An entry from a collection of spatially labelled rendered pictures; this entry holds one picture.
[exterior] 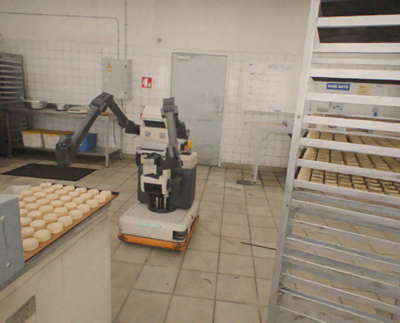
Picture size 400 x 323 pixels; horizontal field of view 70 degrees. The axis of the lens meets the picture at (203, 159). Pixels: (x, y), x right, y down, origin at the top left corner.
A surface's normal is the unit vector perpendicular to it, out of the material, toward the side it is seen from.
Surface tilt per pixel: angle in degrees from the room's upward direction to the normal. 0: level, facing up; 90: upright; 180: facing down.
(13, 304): 90
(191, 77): 90
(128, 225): 90
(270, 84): 90
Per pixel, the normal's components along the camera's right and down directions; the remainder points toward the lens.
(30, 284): 0.98, 0.11
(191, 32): -0.10, 0.22
